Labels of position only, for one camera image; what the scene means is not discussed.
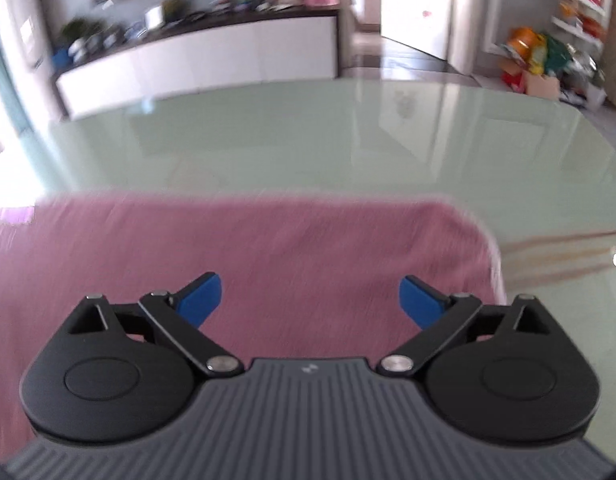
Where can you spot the blue bin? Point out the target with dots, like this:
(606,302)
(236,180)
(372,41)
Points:
(61,57)

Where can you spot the white door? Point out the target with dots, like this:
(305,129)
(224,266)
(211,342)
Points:
(418,10)

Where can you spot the white television cabinet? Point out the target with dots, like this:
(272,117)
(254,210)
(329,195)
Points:
(203,55)

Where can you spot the red box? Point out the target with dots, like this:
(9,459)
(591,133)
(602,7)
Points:
(513,80)

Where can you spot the brown cardboard box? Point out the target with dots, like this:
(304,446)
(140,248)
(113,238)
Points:
(542,86)

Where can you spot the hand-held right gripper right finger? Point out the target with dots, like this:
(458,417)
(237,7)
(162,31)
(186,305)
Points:
(419,305)

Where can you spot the white snack shelf rack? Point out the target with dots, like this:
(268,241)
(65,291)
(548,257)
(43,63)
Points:
(583,5)

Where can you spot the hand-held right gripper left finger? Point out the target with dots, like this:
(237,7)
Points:
(203,302)

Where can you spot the pink towel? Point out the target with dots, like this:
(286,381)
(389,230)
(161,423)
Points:
(288,245)

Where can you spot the green bag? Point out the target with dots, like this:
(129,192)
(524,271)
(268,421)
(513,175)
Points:
(554,55)

